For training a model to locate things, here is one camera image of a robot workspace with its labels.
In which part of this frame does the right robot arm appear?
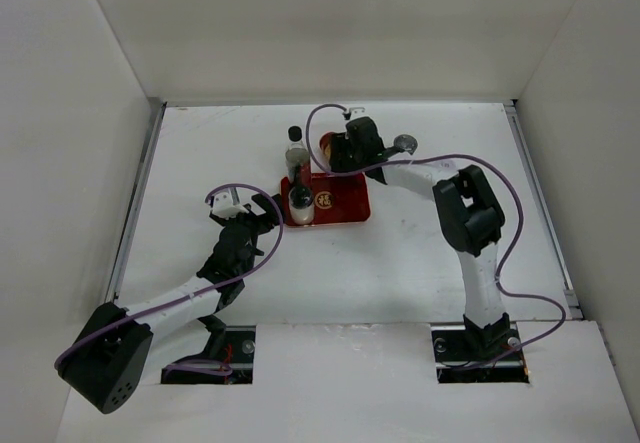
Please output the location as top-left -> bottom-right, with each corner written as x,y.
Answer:
319,117 -> 510,359

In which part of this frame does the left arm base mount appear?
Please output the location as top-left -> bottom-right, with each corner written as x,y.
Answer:
160,315 -> 257,385

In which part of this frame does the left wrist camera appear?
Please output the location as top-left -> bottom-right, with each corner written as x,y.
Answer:
206,187 -> 249,219

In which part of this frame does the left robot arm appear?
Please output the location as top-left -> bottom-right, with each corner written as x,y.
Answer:
54,184 -> 285,414

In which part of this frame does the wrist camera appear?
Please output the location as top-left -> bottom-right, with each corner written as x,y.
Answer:
206,187 -> 249,219
343,107 -> 367,121

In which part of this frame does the black-capped white shaker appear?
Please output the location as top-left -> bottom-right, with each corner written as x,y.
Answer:
288,185 -> 315,226

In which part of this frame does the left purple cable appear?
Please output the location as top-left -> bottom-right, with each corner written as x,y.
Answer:
53,183 -> 285,385

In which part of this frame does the tall dark sauce bottle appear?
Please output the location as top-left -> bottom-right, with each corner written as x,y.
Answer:
285,126 -> 313,205

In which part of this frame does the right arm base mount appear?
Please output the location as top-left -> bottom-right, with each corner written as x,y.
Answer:
431,313 -> 529,384

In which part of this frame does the red-capped spice jar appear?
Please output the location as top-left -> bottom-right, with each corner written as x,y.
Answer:
319,132 -> 338,162

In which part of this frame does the purple cable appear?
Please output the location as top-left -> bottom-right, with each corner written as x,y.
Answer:
53,183 -> 285,385
305,103 -> 567,369

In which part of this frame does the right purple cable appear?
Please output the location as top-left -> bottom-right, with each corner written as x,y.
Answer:
305,103 -> 567,369

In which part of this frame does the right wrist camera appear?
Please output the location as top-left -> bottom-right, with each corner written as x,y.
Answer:
343,107 -> 367,121

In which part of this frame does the grey-capped white shaker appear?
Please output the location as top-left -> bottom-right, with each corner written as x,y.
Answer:
393,134 -> 418,155

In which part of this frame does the red lacquer tray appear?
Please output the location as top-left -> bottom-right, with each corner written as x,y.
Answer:
307,173 -> 371,226

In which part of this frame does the white-capped spice jar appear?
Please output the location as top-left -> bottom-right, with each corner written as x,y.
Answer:
437,159 -> 457,171

